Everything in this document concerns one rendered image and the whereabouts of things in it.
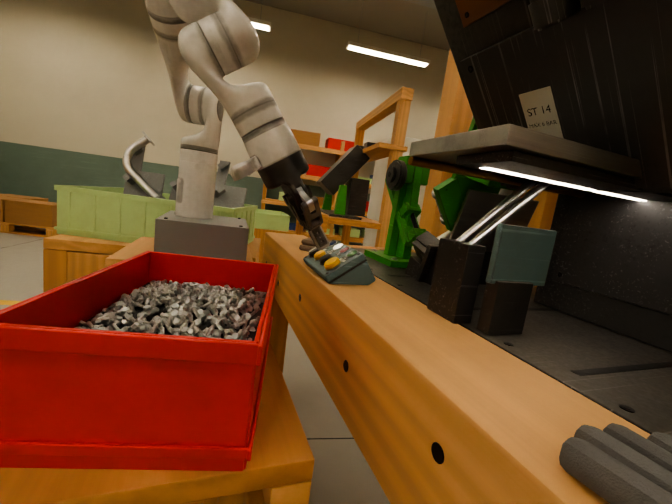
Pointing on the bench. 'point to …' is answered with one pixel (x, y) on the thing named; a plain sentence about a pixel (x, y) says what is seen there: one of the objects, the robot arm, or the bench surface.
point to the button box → (358, 266)
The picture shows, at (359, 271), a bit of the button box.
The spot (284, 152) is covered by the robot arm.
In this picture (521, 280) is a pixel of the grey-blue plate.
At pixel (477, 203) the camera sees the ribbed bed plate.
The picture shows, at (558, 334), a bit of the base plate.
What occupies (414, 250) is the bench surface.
